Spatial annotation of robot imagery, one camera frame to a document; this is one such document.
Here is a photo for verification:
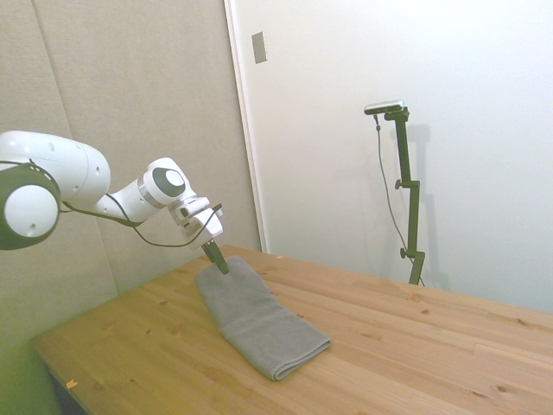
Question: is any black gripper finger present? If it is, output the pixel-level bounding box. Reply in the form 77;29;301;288
208;239;229;277
200;241;222;270

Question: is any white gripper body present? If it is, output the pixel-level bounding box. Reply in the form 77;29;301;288
172;203;226;252

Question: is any grey towel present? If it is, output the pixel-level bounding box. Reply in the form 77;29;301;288
194;255;333;383

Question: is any green upholstered seat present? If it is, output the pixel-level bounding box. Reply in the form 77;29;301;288
0;343;60;415

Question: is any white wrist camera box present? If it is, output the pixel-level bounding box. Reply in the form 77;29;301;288
168;195;211;220

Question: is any white door frame trim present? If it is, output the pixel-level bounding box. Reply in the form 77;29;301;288
223;0;270;254

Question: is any grey wall plate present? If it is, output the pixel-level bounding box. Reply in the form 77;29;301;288
251;30;270;66

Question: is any black camera stand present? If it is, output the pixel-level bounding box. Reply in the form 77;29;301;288
382;107;427;286

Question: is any silver exterior camera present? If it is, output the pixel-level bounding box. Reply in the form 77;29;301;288
363;99;408;117

